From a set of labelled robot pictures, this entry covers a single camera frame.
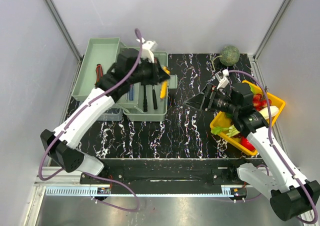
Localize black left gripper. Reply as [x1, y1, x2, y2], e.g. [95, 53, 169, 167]
[128, 55, 170, 86]

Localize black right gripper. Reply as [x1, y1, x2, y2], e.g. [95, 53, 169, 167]
[183, 83, 239, 116]

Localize yellow utility knife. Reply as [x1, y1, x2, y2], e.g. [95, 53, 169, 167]
[160, 80, 168, 100]

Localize steel claw hammer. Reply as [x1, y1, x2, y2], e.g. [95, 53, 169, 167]
[152, 85, 158, 110]

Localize black rubber mallet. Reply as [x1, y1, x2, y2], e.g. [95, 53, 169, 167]
[143, 84, 148, 112]

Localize blue handled screwdriver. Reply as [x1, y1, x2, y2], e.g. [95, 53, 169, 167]
[128, 84, 134, 101]

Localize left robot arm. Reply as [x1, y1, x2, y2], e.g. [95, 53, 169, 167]
[40, 38, 170, 184]

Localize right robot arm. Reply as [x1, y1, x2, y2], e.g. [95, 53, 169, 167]
[185, 82, 320, 221]

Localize yellow plastic bin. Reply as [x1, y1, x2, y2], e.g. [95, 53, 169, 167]
[210, 80, 286, 156]

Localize green celery stalk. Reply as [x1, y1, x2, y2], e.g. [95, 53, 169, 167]
[210, 105, 280, 138]

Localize green netted melon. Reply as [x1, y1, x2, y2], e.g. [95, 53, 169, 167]
[210, 45, 240, 71]

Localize small red apples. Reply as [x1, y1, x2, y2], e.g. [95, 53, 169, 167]
[252, 93, 267, 110]

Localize red pomegranate fruit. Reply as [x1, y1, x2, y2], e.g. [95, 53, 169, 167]
[240, 137, 256, 152]

